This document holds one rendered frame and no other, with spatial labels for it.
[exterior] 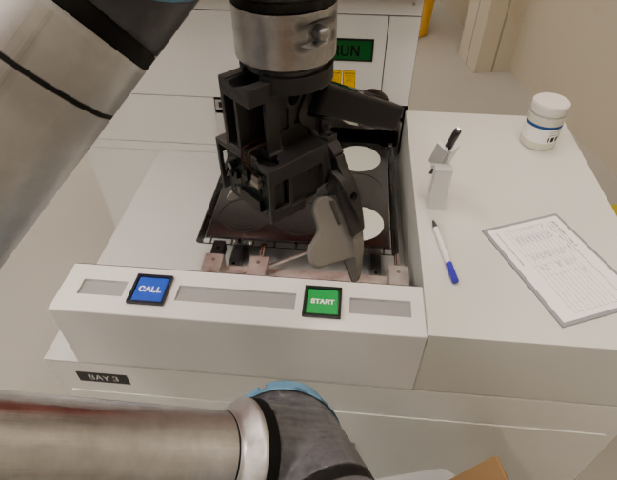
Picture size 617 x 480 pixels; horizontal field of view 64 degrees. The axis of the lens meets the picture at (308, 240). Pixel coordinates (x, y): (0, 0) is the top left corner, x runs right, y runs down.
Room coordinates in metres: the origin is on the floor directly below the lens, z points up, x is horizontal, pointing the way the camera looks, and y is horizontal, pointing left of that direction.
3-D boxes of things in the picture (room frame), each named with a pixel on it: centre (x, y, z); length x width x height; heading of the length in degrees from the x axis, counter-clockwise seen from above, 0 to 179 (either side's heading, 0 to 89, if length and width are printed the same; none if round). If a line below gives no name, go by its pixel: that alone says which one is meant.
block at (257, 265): (0.57, 0.09, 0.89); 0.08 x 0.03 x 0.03; 175
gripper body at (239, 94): (0.36, 0.02, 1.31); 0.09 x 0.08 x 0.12; 132
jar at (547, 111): (0.89, -0.48, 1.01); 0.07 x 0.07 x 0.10
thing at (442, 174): (0.70, -0.23, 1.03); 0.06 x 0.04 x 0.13; 175
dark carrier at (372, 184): (0.83, 0.01, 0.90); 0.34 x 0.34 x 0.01; 85
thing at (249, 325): (0.47, 0.10, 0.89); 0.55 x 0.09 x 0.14; 85
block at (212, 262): (0.58, 0.17, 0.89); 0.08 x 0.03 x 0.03; 175
